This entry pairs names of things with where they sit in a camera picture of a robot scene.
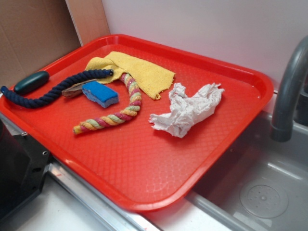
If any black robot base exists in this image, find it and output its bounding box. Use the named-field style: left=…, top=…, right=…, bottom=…
left=0, top=122, right=51, bottom=222

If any crumpled white paper towel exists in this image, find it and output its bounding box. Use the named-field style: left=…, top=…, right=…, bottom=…
left=149, top=83, right=225, bottom=138

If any yellow cloth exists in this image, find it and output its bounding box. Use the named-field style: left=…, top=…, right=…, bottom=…
left=86, top=51, right=175, bottom=100

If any red plastic tray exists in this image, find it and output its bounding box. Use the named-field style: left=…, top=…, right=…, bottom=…
left=0, top=35, right=273, bottom=212

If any blue sponge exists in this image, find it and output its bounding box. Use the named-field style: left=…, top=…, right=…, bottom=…
left=82, top=81, right=119, bottom=108

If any brown wood piece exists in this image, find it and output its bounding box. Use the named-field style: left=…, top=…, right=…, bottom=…
left=62, top=79, right=96, bottom=98

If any light wooden board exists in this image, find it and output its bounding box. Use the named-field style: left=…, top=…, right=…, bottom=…
left=65, top=0, right=110, bottom=46

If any dark green oval object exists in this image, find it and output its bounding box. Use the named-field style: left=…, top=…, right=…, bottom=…
left=14, top=71, right=50, bottom=95

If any grey toy sink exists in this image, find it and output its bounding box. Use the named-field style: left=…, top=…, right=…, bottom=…
left=187, top=113, right=308, bottom=231

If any brown cardboard panel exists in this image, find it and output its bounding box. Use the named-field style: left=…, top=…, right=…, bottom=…
left=0, top=0, right=80, bottom=87

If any grey toy faucet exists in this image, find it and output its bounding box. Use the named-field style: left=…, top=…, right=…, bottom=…
left=270, top=37, right=308, bottom=142

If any multicolour twisted rope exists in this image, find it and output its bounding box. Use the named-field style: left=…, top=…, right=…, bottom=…
left=73, top=73, right=142, bottom=135

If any dark blue rope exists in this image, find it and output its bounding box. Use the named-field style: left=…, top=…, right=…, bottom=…
left=0, top=69, right=114, bottom=109

